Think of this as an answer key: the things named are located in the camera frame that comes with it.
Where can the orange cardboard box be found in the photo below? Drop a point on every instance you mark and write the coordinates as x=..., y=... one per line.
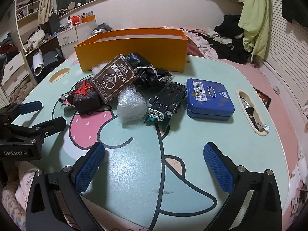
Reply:
x=132, y=53

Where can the white drawer cabinet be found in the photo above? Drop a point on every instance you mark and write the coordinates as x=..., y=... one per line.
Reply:
x=67, y=36

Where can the red bag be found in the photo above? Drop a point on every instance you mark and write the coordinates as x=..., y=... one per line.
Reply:
x=74, y=20

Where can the cream cloth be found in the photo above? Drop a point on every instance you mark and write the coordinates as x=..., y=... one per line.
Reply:
x=305, y=109

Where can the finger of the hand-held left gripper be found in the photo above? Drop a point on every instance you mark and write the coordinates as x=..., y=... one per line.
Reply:
x=30, y=107
x=50, y=125

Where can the light green hanging garment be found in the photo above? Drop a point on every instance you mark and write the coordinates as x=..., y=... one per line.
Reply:
x=255, y=16

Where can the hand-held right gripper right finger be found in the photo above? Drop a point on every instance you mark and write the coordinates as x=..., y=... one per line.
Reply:
x=219, y=170

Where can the grey cloth bundle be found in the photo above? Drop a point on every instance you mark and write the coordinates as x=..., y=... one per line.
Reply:
x=102, y=28

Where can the pink bed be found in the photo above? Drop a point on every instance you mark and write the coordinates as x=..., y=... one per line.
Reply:
x=281, y=125

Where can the white shelf unit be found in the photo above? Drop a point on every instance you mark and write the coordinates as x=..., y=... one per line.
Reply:
x=20, y=24

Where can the teal toy car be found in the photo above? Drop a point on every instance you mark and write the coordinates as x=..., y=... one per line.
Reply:
x=166, y=98

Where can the mint cartoon lap table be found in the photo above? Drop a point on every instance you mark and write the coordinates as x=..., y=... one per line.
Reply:
x=192, y=149

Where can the black hanging garment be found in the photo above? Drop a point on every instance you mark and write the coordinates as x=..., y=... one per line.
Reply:
x=294, y=2

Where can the small orange desk box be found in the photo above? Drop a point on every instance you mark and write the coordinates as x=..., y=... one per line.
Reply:
x=88, y=18

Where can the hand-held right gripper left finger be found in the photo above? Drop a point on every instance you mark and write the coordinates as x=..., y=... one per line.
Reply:
x=89, y=170

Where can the brown furry item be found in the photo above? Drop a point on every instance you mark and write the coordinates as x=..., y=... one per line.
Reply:
x=256, y=62

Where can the black monitor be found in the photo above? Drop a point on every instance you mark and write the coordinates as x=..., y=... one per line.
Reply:
x=54, y=24

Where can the black crumpled wrapper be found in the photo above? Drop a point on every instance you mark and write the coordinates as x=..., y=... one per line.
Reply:
x=251, y=114

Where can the white fluffy scrunchie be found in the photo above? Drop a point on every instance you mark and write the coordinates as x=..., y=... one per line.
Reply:
x=97, y=67

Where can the black clothes pile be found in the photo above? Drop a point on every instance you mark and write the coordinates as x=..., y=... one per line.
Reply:
x=231, y=50

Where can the pale floral quilt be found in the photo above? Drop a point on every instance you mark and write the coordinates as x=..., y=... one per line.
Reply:
x=16, y=192

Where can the black lace cloth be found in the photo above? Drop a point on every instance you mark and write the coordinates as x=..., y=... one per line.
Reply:
x=146, y=74

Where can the brown card box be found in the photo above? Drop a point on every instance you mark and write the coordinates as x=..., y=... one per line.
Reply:
x=115, y=79

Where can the silver foil wrapper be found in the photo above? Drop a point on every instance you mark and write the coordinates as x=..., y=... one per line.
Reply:
x=264, y=128
x=246, y=102

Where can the round mirror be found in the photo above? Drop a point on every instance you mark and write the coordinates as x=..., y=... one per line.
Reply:
x=72, y=5

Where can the rolled white paper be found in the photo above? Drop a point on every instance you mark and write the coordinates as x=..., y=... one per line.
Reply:
x=38, y=63

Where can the blue metal tin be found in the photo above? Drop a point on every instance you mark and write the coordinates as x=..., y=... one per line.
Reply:
x=209, y=101

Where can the crumpled white tissue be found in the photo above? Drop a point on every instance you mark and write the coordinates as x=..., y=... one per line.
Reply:
x=276, y=89

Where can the beige cloth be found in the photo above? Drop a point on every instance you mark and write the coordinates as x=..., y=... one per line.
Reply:
x=217, y=39

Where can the pink floral blanket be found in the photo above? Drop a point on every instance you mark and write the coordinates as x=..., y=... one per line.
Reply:
x=202, y=42

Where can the white louvered panel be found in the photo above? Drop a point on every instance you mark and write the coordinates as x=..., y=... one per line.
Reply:
x=288, y=53

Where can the clear plastic bag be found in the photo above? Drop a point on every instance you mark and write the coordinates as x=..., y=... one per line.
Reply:
x=132, y=108

